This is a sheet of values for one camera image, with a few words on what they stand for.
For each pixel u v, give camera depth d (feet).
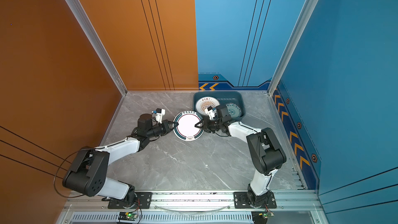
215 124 2.59
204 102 3.57
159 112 2.70
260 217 2.31
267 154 1.59
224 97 3.81
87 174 1.44
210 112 2.84
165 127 2.54
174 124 2.78
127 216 2.32
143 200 2.42
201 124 2.85
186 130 2.80
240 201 2.38
